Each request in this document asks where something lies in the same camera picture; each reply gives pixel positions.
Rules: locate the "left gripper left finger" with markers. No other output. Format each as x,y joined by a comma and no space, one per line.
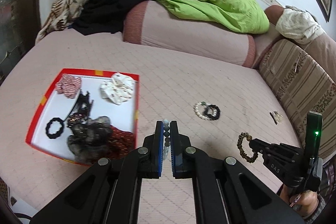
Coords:
108,191

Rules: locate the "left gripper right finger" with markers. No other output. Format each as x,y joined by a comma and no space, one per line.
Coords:
225,191

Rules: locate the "red polka dot scrunchie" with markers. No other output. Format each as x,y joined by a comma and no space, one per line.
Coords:
120,143

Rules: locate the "black sheer organza scrunchie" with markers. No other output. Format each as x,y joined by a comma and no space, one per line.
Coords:
89,141

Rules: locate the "leopard print scrunchie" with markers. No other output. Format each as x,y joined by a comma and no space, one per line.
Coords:
76,118

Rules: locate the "large black claw clip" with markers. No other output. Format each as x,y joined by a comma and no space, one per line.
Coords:
83,105

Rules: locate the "white black-dotted scrunchie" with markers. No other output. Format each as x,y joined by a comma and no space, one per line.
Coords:
118,89

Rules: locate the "red white plaid scrunchie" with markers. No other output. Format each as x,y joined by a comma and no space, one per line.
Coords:
68,85

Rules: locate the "right hand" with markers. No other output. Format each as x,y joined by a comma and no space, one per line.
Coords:
307,202

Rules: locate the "clear pearl hair clip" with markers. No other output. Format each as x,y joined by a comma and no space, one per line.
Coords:
278,116

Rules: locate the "black hair clip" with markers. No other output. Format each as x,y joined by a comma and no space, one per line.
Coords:
273,117

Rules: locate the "red cardboard box tray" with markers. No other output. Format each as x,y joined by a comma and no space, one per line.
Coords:
48,131

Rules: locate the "striped beige brown cushion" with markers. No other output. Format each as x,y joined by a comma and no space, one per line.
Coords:
301,85

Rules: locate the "white crumpled cloth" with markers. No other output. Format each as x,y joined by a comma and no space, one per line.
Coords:
298,25

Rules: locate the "pink bolster pillow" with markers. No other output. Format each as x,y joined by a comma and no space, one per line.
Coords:
150,24

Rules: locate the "black cloth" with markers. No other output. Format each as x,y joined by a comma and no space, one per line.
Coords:
100,16

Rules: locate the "floral beige brown cloth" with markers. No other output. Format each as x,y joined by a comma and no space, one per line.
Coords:
62,14

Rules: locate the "stained glass door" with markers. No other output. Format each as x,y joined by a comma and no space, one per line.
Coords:
20,22

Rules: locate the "green crumpled cloth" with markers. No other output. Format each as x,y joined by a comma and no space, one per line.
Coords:
240,16

